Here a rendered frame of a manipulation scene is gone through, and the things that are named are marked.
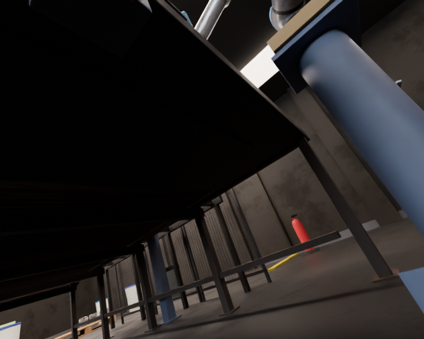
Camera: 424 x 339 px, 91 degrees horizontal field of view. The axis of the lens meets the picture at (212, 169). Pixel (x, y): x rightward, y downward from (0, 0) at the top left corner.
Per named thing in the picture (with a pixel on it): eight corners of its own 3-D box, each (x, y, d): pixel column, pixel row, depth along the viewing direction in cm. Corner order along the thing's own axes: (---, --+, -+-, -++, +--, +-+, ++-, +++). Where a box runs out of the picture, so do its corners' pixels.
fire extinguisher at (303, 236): (321, 248, 332) (301, 212, 357) (319, 251, 310) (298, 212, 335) (305, 254, 343) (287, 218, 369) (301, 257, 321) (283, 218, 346)
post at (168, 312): (182, 315, 215) (138, 134, 311) (168, 323, 202) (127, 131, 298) (171, 318, 223) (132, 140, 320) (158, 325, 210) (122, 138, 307)
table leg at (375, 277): (400, 270, 105) (311, 136, 139) (402, 276, 95) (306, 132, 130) (373, 276, 110) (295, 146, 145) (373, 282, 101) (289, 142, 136)
